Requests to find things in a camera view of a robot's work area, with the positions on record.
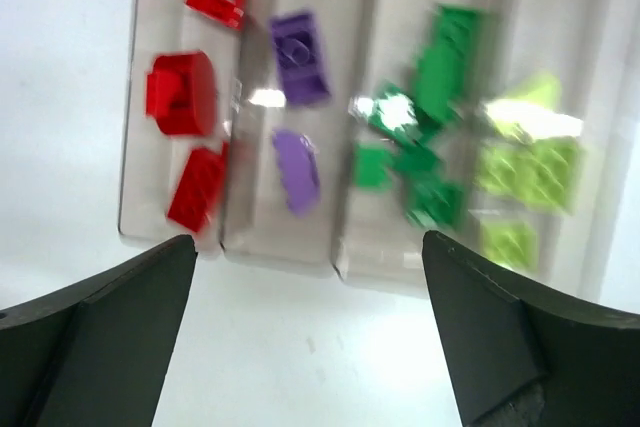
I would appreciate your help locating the purple slanted lego piece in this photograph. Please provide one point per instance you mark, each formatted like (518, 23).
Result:
(295, 158)

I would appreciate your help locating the green arch lego piece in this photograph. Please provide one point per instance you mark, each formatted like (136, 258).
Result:
(393, 115)

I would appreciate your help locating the purple curved lego brick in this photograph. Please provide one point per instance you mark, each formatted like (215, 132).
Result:
(298, 57)

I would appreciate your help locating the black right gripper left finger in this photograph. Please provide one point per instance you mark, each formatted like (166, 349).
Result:
(96, 352)

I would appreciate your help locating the green small lego brick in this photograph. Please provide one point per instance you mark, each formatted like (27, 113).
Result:
(371, 167)

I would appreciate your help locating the green round-notch lego brick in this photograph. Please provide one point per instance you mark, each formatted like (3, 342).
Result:
(438, 204)

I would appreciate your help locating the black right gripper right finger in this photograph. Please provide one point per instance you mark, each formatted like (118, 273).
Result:
(520, 353)

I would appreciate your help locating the green square lego plate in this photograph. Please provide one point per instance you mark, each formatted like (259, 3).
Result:
(417, 162)

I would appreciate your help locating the red large lego brick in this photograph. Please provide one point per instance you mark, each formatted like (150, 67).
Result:
(199, 188)

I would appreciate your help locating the red curved lego brick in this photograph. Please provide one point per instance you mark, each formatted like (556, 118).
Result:
(181, 94)

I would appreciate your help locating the dark green lego brick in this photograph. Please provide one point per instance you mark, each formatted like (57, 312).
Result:
(438, 81)

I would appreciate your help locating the lime curved lego brick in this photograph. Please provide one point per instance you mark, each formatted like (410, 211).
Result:
(499, 169)

